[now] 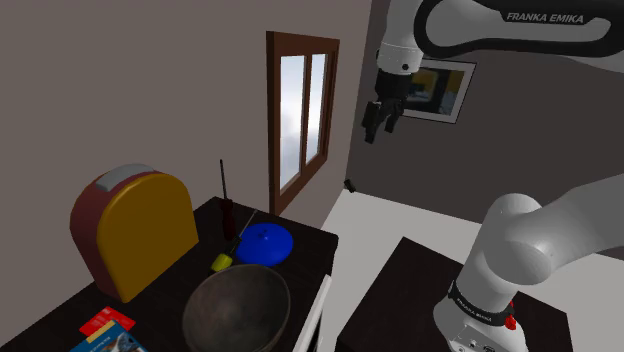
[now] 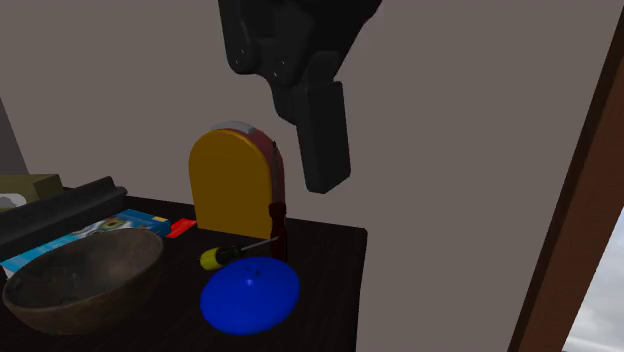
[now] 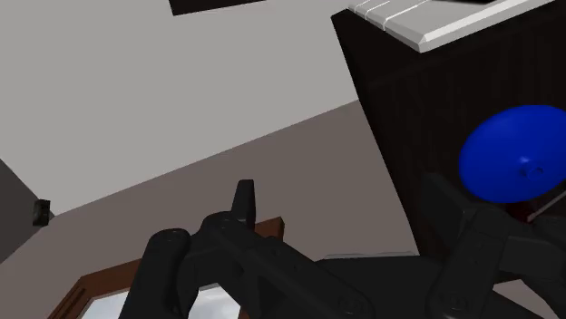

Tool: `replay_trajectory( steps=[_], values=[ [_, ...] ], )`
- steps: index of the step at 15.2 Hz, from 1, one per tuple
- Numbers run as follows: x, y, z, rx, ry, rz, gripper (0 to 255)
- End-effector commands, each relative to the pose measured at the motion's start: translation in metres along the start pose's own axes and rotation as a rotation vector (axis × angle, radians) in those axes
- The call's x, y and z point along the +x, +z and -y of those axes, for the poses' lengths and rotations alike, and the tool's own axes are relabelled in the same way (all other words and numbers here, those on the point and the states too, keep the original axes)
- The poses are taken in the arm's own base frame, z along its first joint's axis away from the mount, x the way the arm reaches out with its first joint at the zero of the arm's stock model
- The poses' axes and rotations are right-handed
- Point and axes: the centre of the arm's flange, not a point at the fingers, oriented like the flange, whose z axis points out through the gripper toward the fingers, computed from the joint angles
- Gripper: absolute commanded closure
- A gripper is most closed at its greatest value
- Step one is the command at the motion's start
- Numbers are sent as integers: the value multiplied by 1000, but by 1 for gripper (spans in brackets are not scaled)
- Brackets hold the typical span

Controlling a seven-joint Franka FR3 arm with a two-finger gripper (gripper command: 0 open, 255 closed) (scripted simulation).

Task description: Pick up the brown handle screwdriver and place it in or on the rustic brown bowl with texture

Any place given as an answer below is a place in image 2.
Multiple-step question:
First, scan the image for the brown framed window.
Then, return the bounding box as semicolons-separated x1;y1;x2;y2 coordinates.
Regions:
506;0;624;352

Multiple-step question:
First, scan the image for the blue round disc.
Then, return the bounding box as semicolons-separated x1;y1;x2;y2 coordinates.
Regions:
199;256;302;337

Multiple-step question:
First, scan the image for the brown wooden bowl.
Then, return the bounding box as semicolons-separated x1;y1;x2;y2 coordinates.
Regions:
1;227;165;337

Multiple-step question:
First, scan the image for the red flat card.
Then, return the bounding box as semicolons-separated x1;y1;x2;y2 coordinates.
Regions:
165;217;199;240

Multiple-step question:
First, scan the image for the dark wooden table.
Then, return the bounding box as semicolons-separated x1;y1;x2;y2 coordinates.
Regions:
0;194;369;352

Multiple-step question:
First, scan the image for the yellow black handled screwdriver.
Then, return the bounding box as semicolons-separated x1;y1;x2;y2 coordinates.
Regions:
198;235;281;273

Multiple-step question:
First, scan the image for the long black bar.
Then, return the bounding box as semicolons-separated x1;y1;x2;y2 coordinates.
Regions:
0;175;129;263

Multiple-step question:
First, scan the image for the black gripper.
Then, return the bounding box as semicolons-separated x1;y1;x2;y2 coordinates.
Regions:
217;0;383;195

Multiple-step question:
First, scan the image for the blue printed box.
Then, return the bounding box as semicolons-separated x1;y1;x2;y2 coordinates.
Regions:
0;208;173;275

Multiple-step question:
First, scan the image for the olive green box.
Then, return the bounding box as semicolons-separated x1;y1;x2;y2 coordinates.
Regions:
0;173;65;214

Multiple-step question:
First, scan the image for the yellow and red arched block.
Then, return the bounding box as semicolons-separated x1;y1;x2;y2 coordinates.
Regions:
187;120;286;241

